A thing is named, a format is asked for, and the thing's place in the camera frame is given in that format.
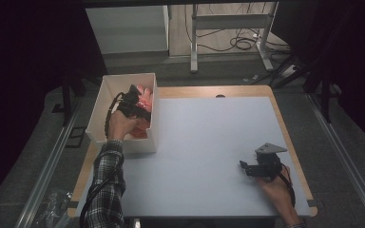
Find black metal stand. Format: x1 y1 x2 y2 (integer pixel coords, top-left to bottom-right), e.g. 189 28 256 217
51 74 88 127
303 70 344 124

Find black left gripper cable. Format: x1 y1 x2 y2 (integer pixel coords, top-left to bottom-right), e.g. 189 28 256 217
79 91 125 228

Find person's left hand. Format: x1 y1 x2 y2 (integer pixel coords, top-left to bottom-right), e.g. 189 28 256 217
106 108 141 143

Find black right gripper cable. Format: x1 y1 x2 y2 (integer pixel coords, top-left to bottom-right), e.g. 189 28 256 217
279 162 298 209

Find grey metal desk frame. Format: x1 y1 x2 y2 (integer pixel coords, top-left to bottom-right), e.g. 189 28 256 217
189 1 280 74

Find white cabinet panel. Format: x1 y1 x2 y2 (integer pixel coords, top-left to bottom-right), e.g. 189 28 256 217
85 5 171 55

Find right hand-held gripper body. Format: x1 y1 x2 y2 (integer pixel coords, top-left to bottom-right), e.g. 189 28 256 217
254 142 289 182

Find black floor cables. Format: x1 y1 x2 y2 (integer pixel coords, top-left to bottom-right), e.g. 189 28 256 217
186 28 291 55

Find white power strip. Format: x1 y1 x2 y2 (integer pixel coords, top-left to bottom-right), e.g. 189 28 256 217
279 64 298 79

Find black floor bracket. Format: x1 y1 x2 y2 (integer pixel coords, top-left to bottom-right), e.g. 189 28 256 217
64 125 88 149

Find aluminium floor rail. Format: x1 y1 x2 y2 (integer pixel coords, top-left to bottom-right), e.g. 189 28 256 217
307 94 365 228
14 100 83 228

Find light blue table mat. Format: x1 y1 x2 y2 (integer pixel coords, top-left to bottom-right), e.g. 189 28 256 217
75 96 312 219

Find person's right hand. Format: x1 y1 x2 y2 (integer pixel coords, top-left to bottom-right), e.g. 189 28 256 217
257 164 301 226

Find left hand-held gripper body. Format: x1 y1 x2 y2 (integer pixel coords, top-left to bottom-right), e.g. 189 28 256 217
116 83 144 119

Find clear plastic bag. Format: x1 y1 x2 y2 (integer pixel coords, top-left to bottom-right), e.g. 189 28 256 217
32 187 74 228

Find white box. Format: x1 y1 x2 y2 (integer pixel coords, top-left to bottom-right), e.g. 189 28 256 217
85 72 160 156

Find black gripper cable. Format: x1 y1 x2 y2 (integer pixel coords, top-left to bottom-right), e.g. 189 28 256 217
79 91 125 228
279 162 298 209

